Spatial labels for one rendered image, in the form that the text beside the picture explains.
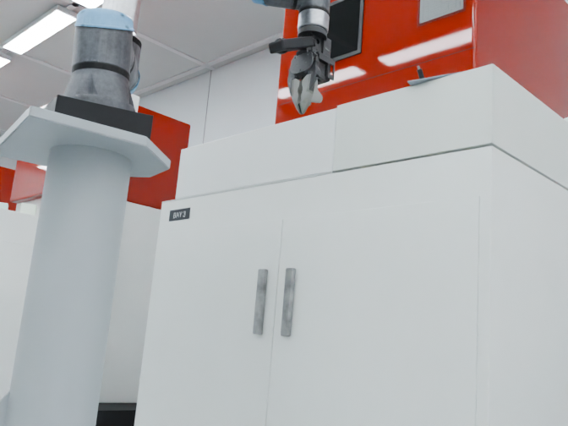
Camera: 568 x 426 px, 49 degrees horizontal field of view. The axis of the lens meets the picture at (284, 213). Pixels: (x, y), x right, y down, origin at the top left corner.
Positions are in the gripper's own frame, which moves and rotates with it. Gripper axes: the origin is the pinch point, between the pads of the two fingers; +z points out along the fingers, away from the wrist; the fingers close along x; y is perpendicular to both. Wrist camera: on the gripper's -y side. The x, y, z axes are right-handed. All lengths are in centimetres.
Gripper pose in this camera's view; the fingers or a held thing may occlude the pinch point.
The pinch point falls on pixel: (300, 107)
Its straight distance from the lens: 149.2
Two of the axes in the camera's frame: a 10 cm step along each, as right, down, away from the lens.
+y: 7.0, 2.1, 6.9
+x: -7.1, 0.9, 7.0
